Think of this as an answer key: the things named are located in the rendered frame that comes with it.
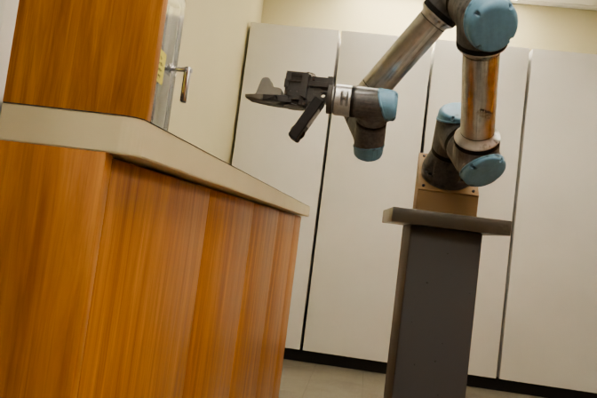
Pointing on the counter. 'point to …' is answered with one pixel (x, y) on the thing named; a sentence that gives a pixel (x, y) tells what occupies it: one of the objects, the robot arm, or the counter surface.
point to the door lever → (183, 80)
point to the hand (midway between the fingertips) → (250, 99)
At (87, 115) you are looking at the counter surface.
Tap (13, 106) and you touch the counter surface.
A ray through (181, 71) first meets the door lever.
